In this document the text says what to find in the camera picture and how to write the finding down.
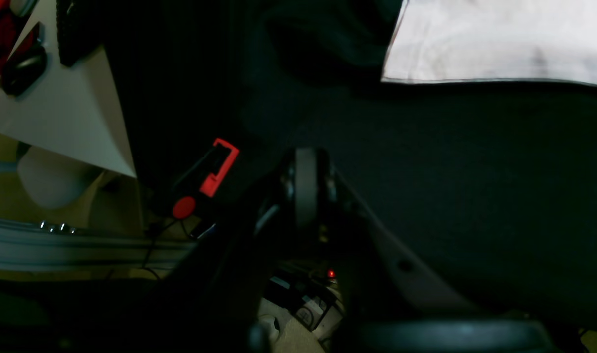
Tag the black table cloth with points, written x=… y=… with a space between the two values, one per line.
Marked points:
x=494 y=185

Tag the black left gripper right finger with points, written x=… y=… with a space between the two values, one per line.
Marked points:
x=397 y=304

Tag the black computer mouse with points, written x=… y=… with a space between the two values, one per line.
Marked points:
x=22 y=70

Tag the white side table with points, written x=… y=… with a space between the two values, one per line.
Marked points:
x=69 y=111

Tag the black keyboard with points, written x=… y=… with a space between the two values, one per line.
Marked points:
x=78 y=33

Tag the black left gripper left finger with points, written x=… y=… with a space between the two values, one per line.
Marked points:
x=308 y=188

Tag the red black clamp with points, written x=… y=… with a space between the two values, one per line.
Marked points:
x=195 y=188

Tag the pale pink T-shirt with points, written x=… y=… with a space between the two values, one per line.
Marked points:
x=450 y=41

